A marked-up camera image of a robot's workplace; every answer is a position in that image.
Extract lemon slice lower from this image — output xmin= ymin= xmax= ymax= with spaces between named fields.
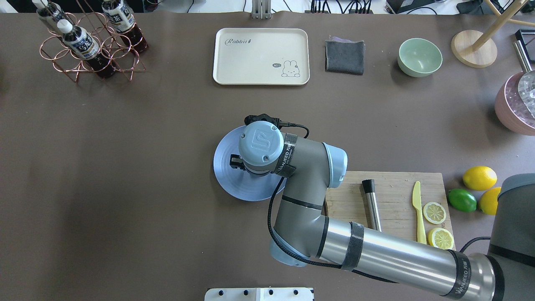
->
xmin=427 ymin=227 xmax=455 ymax=250

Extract light green bowl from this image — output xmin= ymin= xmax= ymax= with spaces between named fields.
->
xmin=397 ymin=38 xmax=443 ymax=78

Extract wooden cup stand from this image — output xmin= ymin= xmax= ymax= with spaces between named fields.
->
xmin=451 ymin=0 xmax=534 ymax=68

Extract yellow lemon upper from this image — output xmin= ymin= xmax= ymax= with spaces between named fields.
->
xmin=462 ymin=166 xmax=497 ymax=191

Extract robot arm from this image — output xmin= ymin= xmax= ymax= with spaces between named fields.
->
xmin=219 ymin=114 xmax=534 ymax=301

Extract steel muddler black tip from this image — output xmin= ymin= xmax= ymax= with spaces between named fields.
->
xmin=362 ymin=179 xmax=382 ymax=232

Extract cream rabbit tray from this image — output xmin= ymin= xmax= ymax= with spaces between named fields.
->
xmin=212 ymin=28 xmax=310 ymax=86

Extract tea bottle lower left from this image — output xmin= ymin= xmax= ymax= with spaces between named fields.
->
xmin=101 ymin=0 xmax=148 ymax=54

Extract pink bowl of ice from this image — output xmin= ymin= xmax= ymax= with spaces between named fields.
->
xmin=494 ymin=72 xmax=535 ymax=136

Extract yellow lemon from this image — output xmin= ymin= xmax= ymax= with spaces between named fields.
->
xmin=479 ymin=187 xmax=502 ymax=215
xmin=462 ymin=166 xmax=497 ymax=191

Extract grey folded cloth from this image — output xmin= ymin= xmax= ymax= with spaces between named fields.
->
xmin=325 ymin=36 xmax=366 ymax=76

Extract lemon slice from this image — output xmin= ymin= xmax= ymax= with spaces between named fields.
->
xmin=427 ymin=227 xmax=455 ymax=250
xmin=422 ymin=202 xmax=447 ymax=224

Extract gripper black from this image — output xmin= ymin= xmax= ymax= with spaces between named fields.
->
xmin=229 ymin=114 xmax=280 ymax=177

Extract lemon slice upper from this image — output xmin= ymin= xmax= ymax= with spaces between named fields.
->
xmin=422 ymin=202 xmax=447 ymax=224

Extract metal ice scoop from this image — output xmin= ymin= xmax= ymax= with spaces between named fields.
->
xmin=514 ymin=40 xmax=535 ymax=116

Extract blue plate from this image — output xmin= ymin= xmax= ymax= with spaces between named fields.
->
xmin=213 ymin=126 xmax=288 ymax=202

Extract tea bottle top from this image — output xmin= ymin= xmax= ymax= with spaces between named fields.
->
xmin=57 ymin=20 xmax=115 ymax=79

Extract green lime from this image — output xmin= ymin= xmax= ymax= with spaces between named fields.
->
xmin=447 ymin=189 xmax=477 ymax=213

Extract tea bottle lower right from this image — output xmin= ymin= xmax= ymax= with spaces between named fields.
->
xmin=32 ymin=0 xmax=69 ymax=32

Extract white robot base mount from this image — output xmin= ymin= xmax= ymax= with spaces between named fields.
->
xmin=204 ymin=286 xmax=315 ymax=301

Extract tea bottle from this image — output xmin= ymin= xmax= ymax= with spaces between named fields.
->
xmin=32 ymin=0 xmax=69 ymax=32
xmin=57 ymin=20 xmax=115 ymax=79
xmin=101 ymin=0 xmax=148 ymax=54

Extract yellow lemon lower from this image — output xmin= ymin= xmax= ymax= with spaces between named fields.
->
xmin=479 ymin=187 xmax=502 ymax=215

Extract wooden cutting board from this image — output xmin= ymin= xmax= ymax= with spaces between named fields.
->
xmin=324 ymin=171 xmax=453 ymax=241

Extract copper wire bottle rack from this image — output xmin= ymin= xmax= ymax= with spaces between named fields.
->
xmin=33 ymin=0 xmax=149 ymax=82

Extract yellow plastic knife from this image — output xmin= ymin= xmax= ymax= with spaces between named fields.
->
xmin=411 ymin=181 xmax=427 ymax=244

